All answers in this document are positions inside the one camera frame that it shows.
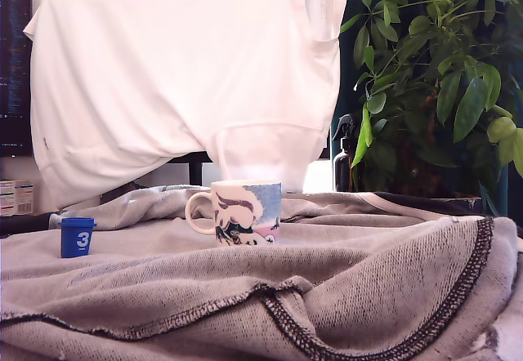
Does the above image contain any dark spray bottle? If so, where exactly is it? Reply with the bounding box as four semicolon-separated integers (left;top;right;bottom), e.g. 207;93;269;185
331;113;361;193

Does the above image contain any white draped shirt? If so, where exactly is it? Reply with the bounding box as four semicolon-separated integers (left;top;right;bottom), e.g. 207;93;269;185
23;0;353;212

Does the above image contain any grey sweatshirt cloth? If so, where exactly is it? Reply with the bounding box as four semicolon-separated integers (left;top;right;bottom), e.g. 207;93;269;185
0;184;523;361

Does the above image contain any dark green curtain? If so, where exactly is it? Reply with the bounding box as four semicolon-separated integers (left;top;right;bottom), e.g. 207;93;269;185
331;0;523;193

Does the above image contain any black computer monitor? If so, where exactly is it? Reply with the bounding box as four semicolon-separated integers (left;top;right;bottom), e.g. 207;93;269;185
0;0;34;158

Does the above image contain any black monitor stand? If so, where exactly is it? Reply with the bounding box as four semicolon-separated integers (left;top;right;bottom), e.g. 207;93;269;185
161;151;211;186

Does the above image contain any green leafy houseplant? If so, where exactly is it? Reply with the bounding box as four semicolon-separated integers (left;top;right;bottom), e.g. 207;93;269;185
340;0;523;216

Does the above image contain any white printed cardboard box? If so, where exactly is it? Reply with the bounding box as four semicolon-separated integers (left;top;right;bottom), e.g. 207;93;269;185
0;178;34;217

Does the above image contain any white and blue illustrated mug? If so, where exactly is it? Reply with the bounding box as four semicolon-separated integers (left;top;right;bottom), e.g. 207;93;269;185
184;180;283;247

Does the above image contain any blue coffee capsule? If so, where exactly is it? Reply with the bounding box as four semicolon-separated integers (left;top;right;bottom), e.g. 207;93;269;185
58;216;98;259

